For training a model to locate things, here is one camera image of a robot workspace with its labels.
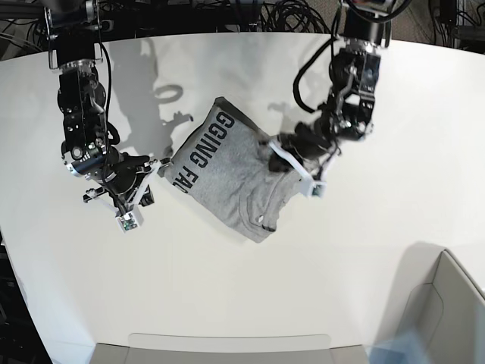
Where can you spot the beige box at right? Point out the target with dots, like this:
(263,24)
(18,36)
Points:
(443,321)

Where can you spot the beige box at front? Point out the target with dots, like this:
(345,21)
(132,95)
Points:
(157,348)

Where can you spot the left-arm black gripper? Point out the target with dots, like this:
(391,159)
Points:
(306,144)

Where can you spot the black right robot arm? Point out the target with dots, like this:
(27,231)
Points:
(90,140)

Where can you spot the grey T-shirt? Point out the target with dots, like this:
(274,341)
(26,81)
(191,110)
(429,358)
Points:
(224,165)

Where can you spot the blue translucent bag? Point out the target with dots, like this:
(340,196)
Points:
(398,345)

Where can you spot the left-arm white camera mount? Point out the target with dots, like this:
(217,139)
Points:
(310,185)

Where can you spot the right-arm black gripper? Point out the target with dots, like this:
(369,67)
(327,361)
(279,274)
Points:
(121,172)

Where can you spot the beige box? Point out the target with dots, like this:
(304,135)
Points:
(443,321)
(157,348)

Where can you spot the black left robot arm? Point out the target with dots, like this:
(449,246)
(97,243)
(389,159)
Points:
(354,71)

